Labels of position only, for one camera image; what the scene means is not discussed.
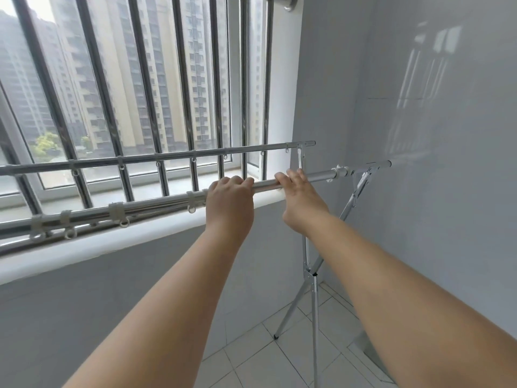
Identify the person's right hand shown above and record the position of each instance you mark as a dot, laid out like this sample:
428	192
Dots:
303	204

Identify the person's left hand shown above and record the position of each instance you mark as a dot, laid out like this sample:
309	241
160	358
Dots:
229	210

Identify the person's right fingers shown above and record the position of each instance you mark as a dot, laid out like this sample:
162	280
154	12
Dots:
294	177

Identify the person's left fingers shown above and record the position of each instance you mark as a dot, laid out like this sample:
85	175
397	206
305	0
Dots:
236	182

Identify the thick metal drying rack rod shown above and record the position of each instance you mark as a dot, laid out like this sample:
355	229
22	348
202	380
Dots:
161	204

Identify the person's right forearm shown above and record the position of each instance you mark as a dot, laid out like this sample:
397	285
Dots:
404	303

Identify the person's left forearm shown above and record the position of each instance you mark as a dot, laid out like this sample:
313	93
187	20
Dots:
169	319

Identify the white plastic rod collar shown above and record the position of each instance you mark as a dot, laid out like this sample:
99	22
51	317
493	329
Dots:
340	172

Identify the thin metal drying rack rod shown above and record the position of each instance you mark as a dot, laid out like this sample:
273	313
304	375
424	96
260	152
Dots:
169	156

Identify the white window sill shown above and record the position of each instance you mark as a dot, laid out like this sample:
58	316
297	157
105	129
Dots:
121	247

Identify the apartment buildings outside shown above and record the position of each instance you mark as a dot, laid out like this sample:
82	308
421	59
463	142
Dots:
165	56

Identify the metal window security bars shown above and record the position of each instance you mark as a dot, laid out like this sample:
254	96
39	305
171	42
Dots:
99	76

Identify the green trees outside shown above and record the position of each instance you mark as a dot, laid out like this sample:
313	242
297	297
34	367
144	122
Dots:
43	143

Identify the white window frame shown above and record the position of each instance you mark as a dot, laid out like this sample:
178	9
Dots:
235	96

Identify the metal drying rack leg frame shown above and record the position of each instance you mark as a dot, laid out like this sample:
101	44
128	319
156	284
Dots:
315	303

